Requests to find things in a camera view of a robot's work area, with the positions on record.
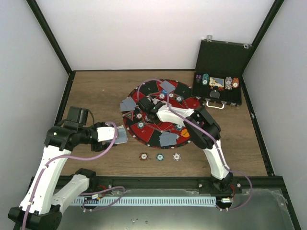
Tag blue card seat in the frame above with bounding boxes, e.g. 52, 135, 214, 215
122, 97, 137, 110
160, 80, 176, 93
159, 132, 179, 146

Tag dealt blue playing card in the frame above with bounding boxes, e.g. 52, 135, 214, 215
120, 103, 131, 112

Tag orange round blind button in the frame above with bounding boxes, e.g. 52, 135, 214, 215
181, 129, 190, 138

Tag red poker chip stack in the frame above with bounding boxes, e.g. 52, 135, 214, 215
139, 153, 148, 161

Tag teal poker chip stack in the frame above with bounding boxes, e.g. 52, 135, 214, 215
156, 154, 164, 161

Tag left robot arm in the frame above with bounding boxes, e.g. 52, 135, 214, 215
8, 106, 118, 230

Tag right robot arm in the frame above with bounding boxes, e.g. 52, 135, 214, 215
137, 97, 233, 193

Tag round red black poker mat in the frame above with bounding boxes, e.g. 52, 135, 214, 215
122, 79, 202, 149

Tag purple chips in case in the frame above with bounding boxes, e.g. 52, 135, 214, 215
195, 74, 202, 83

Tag teal chips in case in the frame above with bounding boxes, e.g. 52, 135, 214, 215
202, 73, 209, 85

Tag black round button in case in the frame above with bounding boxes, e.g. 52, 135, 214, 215
209, 90, 220, 99

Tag card box in case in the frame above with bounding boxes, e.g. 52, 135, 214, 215
209, 77, 224, 88

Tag black poker chip case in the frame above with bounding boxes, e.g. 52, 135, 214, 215
192, 38, 253, 106

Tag grey chips in case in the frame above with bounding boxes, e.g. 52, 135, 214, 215
224, 77, 232, 90

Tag orange chips in case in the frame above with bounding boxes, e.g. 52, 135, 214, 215
232, 78, 239, 89

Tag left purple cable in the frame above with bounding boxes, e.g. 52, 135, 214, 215
22, 121, 127, 230

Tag light blue slotted rail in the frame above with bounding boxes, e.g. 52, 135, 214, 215
71, 196, 217, 207

